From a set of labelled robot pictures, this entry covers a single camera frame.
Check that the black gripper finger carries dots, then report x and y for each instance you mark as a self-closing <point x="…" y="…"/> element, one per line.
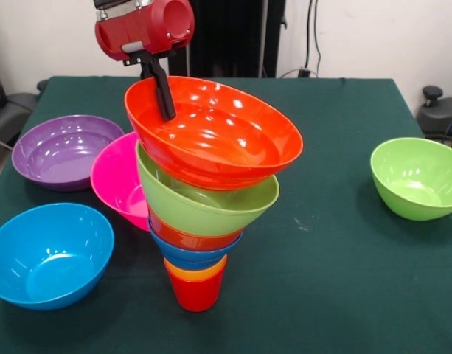
<point x="145" y="72"/>
<point x="166" y="99"/>

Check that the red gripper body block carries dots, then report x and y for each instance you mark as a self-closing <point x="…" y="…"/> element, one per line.
<point x="148" y="31"/>

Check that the large orange-red plastic bowl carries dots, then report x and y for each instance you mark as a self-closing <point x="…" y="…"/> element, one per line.
<point x="229" y="140"/>

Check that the green plastic bowl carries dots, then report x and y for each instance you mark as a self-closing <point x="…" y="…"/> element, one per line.
<point x="196" y="217"/>
<point x="417" y="177"/>

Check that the small ribbed orange-red bowl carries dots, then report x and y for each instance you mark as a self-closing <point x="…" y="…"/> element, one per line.
<point x="188" y="239"/>

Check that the small dark blue bowl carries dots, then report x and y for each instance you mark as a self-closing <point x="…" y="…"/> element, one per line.
<point x="188" y="256"/>

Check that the orange plastic cup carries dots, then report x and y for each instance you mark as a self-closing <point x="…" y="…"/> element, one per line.
<point x="170" y="266"/>
<point x="196" y="277"/>

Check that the red plastic cup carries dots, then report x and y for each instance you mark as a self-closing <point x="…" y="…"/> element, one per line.
<point x="196" y="295"/>

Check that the pink plastic bowl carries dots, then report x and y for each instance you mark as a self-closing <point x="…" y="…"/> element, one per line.
<point x="115" y="180"/>

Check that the purple plastic bowl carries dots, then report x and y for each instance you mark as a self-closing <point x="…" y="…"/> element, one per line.
<point x="63" y="158"/>

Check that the dark grey chair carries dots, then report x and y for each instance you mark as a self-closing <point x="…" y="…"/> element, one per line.
<point x="12" y="114"/>
<point x="437" y="114"/>

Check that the light blue plastic bowl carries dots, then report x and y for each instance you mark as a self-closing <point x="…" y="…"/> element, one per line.
<point x="48" y="258"/>

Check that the dark green tablecloth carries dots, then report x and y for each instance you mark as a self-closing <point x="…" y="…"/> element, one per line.
<point x="321" y="295"/>

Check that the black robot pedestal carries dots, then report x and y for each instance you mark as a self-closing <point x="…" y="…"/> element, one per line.
<point x="240" y="37"/>

